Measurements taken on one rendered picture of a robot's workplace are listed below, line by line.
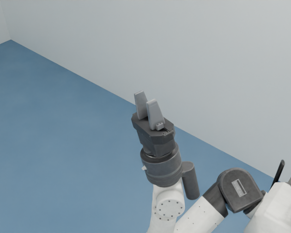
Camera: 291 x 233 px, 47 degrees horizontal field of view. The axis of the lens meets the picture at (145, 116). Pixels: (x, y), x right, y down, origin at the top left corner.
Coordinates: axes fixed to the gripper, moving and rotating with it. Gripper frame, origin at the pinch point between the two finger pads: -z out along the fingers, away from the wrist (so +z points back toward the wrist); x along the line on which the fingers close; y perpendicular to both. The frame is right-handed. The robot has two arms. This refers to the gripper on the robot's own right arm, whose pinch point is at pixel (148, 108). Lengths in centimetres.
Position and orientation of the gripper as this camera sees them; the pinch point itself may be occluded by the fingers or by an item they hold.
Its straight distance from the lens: 69.6
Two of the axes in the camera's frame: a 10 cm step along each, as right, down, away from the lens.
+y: -8.5, 4.3, -3.1
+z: 2.3, 8.2, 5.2
